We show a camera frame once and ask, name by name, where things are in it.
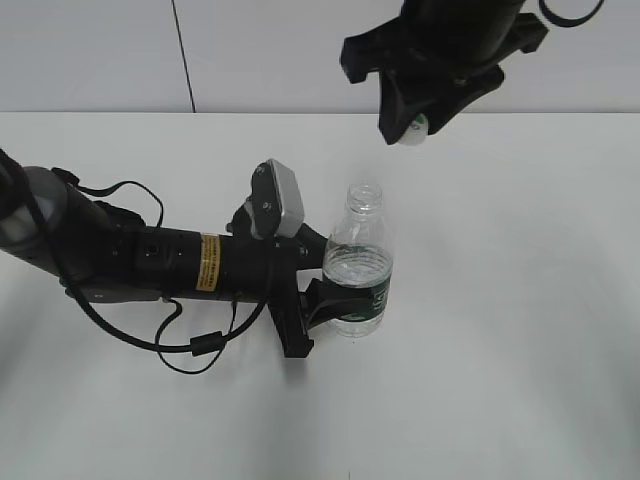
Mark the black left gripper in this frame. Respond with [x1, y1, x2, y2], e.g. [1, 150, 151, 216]
[228, 199, 383, 358]

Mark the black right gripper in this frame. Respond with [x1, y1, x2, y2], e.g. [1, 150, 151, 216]
[341, 12, 548, 145]

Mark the white green bottle cap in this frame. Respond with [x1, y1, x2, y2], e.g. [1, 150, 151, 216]
[398, 113, 429, 146]

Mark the clear plastic water bottle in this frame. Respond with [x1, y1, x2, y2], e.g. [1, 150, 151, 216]
[322, 181, 393, 338]

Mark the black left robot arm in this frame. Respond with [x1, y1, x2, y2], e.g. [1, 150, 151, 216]
[1, 156, 382, 358]

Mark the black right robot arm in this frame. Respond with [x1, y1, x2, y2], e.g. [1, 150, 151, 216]
[340, 0, 548, 145]

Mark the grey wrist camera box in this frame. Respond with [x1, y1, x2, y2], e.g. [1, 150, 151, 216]
[248, 159, 305, 240]

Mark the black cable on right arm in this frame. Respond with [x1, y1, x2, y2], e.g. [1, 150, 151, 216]
[537, 0, 606, 26]

